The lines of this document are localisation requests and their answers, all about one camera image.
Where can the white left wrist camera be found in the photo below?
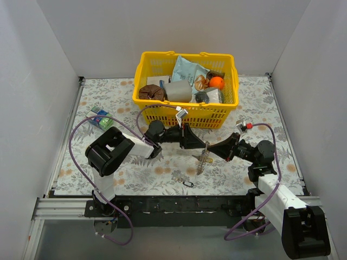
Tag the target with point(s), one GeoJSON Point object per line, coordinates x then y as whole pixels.
{"type": "Point", "coordinates": [181, 114]}

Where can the orange fruit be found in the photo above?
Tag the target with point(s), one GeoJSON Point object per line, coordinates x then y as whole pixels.
{"type": "Point", "coordinates": [217, 82]}

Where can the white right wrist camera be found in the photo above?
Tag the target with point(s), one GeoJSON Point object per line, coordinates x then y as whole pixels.
{"type": "Point", "coordinates": [243, 127]}

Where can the light blue snack bag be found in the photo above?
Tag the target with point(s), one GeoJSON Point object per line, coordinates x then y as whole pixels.
{"type": "Point", "coordinates": [195, 74]}

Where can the white box in basket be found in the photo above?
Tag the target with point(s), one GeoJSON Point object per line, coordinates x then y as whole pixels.
{"type": "Point", "coordinates": [158, 80]}

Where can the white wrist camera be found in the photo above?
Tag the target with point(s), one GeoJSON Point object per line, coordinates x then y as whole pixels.
{"type": "Point", "coordinates": [243, 127]}
{"type": "Point", "coordinates": [181, 114]}

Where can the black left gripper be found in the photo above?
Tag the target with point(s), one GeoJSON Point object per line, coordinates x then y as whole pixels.
{"type": "Point", "coordinates": [184, 136]}

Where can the grey paper roll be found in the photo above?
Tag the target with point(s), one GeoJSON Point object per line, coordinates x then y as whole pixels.
{"type": "Point", "coordinates": [178, 91]}

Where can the floral table mat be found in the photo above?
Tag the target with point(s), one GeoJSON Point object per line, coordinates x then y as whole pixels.
{"type": "Point", "coordinates": [138, 176]}

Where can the blue green carton pack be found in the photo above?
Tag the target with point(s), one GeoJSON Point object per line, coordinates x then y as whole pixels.
{"type": "Point", "coordinates": [100, 119]}

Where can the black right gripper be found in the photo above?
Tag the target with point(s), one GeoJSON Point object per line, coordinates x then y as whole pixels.
{"type": "Point", "coordinates": [233, 147]}

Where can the brown wrapped snack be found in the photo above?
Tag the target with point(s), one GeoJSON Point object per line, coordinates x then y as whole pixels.
{"type": "Point", "coordinates": [211, 74]}

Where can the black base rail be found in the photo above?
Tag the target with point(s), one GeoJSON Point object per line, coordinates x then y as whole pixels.
{"type": "Point", "coordinates": [176, 211]}

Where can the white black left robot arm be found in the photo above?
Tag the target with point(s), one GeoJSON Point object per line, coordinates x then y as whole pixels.
{"type": "Point", "coordinates": [108, 152]}

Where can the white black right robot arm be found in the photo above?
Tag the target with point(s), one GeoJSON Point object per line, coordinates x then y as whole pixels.
{"type": "Point", "coordinates": [302, 227]}

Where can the key with black tag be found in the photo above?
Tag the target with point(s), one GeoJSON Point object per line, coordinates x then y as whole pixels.
{"type": "Point", "coordinates": [184, 182]}

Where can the large silver keyring with chain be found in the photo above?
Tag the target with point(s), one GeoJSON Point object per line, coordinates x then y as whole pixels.
{"type": "Point", "coordinates": [203, 158]}

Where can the clear bag with dark item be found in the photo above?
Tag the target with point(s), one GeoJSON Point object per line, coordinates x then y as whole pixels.
{"type": "Point", "coordinates": [209, 95]}

